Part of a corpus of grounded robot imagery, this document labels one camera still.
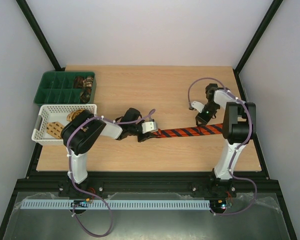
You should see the orange navy striped tie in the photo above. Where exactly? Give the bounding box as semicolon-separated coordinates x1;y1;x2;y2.
153;123;223;139

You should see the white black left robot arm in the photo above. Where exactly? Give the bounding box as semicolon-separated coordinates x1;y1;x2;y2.
60;107;158;185

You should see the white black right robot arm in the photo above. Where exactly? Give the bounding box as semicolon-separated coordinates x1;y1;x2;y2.
190;83;257;196

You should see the tan ringed tie in basket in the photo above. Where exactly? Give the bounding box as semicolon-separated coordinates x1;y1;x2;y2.
66;109;84;122

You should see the rolled beige patterned tie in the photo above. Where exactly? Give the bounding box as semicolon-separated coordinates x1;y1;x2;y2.
83;76;94;89

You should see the rolled brown patterned tie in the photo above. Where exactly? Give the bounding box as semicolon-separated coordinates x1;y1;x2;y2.
73;76;85;89

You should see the tan patterned tie in basket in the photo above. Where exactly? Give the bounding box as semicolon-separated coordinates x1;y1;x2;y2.
46;121;65;140

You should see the green divided storage tray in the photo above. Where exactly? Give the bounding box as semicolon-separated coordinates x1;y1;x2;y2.
33;71;97;106

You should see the white perforated plastic basket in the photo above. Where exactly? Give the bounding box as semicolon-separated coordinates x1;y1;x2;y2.
31;104;97;146

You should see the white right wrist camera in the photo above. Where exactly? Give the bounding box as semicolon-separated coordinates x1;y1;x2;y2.
189;101;205;113

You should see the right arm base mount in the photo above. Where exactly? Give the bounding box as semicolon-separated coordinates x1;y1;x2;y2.
190;178;236;199

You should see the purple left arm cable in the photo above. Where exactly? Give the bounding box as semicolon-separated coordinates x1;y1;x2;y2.
65;108;157;237

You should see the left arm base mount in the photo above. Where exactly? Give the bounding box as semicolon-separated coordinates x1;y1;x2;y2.
58;178;103;199

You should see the black aluminium frame rail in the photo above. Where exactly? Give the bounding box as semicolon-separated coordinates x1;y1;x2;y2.
13;172;282;198

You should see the right black frame post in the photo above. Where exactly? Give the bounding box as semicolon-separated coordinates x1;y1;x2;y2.
235;0;284;72

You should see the black frame post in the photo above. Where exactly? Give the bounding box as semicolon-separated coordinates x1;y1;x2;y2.
235;0;284;72
16;0;65;72

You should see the light blue slotted cable duct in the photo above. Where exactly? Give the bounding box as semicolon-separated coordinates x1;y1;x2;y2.
20;199;211;211

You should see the left black frame post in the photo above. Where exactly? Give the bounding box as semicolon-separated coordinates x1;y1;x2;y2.
16;0;65;72

